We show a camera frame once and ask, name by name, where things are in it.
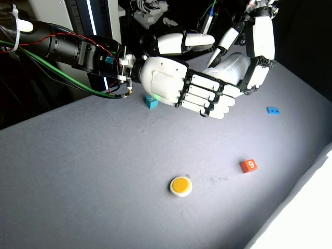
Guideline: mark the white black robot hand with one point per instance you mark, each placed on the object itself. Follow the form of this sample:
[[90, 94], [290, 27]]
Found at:
[[163, 75], [262, 36]]

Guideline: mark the grey table cloth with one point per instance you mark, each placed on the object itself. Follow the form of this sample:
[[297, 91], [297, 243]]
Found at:
[[103, 168]]

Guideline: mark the orange cube with nine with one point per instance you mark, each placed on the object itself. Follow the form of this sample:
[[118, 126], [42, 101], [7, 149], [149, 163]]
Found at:
[[248, 166]]

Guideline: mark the blue flat toy block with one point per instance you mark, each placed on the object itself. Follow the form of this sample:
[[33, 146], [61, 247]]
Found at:
[[273, 110]]

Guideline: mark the white equipment heap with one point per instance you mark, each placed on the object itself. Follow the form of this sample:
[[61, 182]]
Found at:
[[150, 13]]

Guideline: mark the white cabinet blue light strip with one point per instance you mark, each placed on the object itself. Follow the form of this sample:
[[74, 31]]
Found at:
[[103, 18]]

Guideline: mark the teal toy cube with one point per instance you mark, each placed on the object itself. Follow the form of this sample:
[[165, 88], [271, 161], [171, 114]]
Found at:
[[151, 101]]

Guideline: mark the white zip tie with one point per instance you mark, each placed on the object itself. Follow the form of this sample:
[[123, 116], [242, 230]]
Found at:
[[18, 28]]

